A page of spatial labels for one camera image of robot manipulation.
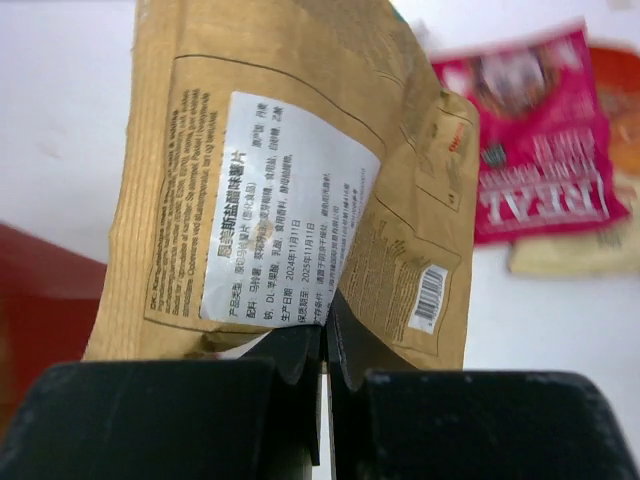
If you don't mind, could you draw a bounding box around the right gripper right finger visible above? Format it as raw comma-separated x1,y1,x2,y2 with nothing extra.
324,295,639,479

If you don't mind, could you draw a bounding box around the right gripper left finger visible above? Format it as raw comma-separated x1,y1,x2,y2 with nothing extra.
1,326,321,479

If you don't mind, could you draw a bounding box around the red paper bag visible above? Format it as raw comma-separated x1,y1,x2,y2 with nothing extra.
1,225,106,422

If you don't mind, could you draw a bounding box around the brown kraft chips bag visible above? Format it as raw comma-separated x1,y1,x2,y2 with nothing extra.
84,1,479,369

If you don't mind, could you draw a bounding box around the orange beige chips bag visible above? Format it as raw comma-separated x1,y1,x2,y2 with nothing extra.
507,44,640,275

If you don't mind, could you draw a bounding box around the pink REAL chips bag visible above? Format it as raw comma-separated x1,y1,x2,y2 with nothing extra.
431,21,629,245

